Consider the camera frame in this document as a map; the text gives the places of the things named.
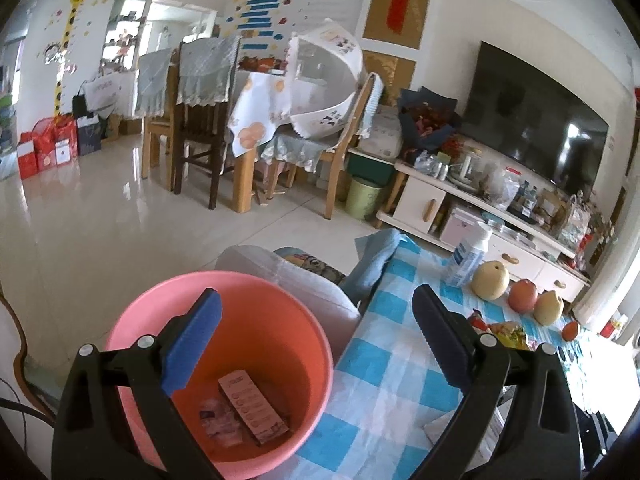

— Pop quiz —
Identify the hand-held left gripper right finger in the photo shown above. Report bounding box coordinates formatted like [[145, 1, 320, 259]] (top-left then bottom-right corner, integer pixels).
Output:
[[410, 284, 581, 480]]

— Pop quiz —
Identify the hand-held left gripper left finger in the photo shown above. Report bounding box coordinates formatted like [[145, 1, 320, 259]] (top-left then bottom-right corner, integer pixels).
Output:
[[52, 287, 223, 480]]

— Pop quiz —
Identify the pink plastic bucket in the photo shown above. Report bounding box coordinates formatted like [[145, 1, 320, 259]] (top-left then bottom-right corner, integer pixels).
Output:
[[106, 271, 335, 471]]

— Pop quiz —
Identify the blue white checkered tablecloth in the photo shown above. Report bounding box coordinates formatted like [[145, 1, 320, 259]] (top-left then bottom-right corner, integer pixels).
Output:
[[295, 232, 616, 480]]

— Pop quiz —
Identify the yellow snack wrapper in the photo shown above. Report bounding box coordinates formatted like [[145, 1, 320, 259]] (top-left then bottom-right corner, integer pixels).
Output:
[[487, 321, 536, 351]]

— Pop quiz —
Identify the large round yellow pear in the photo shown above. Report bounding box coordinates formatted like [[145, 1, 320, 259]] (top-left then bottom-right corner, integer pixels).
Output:
[[471, 260, 510, 302]]

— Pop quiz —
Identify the crumpled pink wrapper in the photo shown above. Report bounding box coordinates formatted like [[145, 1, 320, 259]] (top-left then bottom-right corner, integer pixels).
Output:
[[199, 395, 246, 448]]

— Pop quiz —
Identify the white paper sheet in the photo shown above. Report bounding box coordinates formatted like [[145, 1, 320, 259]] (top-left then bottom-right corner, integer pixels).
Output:
[[424, 409, 468, 448]]

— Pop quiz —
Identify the flat brown cardboard box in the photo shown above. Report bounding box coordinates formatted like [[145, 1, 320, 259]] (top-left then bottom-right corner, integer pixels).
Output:
[[217, 371, 292, 446]]

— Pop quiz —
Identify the white plastic bottle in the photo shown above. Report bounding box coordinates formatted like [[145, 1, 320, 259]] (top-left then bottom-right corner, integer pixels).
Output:
[[444, 223, 493, 288]]

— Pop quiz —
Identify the red apple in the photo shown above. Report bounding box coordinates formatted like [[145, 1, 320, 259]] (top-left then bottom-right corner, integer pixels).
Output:
[[508, 280, 540, 315]]

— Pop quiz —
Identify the blue cloth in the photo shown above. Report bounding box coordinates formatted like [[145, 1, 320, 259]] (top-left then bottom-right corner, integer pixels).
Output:
[[342, 228, 403, 306]]

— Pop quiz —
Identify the small yellow pear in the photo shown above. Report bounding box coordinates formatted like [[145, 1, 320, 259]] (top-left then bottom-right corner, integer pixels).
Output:
[[533, 290, 565, 326]]

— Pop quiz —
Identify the grey cushion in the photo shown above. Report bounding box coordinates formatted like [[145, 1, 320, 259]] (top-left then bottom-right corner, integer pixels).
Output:
[[215, 245, 361, 331]]

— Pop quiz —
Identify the cartoon printed cushion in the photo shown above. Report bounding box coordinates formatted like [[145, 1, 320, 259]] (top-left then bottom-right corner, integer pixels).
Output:
[[274, 247, 346, 286]]

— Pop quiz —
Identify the white television cabinet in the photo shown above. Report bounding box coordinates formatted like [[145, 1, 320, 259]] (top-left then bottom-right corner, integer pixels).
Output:
[[375, 160, 591, 303]]

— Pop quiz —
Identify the green waste bin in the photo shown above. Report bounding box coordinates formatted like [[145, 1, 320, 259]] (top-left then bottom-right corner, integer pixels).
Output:
[[344, 176, 385, 220]]

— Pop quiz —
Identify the wooden dining table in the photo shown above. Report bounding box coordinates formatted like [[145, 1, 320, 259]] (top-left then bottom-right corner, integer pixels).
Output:
[[227, 67, 301, 213]]

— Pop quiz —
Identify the green box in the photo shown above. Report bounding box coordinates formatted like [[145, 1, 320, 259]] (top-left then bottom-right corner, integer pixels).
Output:
[[347, 152, 396, 186]]

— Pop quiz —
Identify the dark wooden chair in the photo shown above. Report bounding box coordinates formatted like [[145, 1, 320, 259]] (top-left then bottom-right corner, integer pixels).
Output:
[[172, 35, 242, 210]]

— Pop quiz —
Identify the light wooden chair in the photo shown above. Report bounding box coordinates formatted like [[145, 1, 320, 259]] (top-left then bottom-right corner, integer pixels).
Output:
[[265, 72, 381, 221], [135, 49, 176, 181]]

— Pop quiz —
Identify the white plastic pack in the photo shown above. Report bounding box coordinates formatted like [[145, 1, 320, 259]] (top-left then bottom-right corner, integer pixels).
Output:
[[360, 105, 403, 161]]

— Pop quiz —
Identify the dark blue flower bouquet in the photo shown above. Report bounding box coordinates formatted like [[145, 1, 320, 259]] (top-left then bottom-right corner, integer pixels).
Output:
[[397, 86, 463, 153]]

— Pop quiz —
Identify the black shopping bag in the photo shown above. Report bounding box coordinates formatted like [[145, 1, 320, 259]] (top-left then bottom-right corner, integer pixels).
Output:
[[76, 112, 103, 157]]

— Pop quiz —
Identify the red gift bag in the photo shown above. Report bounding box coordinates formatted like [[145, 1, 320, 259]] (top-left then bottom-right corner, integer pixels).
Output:
[[34, 117, 77, 171]]

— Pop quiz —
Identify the orange printed white tablecloth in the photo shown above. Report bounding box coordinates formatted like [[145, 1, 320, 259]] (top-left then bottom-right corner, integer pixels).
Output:
[[227, 71, 291, 153]]

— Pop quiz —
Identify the black television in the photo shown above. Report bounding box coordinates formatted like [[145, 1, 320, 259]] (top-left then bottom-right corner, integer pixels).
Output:
[[457, 40, 611, 198]]

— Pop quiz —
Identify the red gift box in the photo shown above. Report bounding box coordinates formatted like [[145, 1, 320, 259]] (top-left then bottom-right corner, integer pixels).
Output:
[[17, 132, 40, 179]]

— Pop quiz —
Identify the blue lace chair cover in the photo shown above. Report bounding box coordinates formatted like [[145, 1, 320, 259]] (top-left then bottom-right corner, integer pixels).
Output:
[[136, 50, 173, 117], [177, 35, 242, 107]]

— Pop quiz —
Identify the white shopping bag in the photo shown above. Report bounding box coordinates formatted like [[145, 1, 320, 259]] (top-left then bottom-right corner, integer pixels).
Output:
[[82, 76, 123, 116]]

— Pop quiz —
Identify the curled white poster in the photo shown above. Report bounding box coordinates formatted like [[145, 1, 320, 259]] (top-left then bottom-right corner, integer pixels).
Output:
[[287, 18, 364, 140]]

